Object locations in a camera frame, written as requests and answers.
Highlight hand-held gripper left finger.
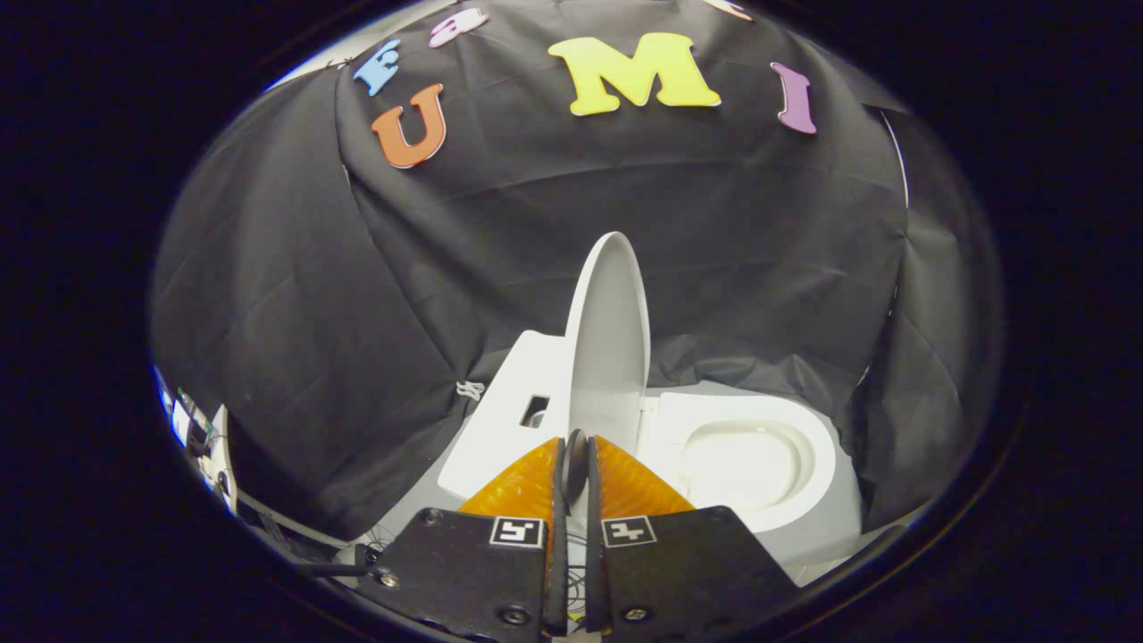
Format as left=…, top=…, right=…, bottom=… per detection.
left=357, top=436, right=569, bottom=639

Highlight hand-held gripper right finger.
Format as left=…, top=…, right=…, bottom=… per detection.
left=585, top=435, right=800, bottom=637

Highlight white toilet lid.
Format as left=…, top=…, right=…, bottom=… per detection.
left=539, top=231, right=652, bottom=530

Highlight white toilet body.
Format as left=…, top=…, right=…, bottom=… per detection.
left=437, top=330, right=864, bottom=574

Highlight black backdrop cloth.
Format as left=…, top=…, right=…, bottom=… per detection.
left=150, top=0, right=1005, bottom=543

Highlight cluttered shelf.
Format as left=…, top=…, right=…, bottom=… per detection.
left=155, top=366, right=240, bottom=516

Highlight tangled black cables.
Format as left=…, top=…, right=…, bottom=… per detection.
left=566, top=525, right=596, bottom=619

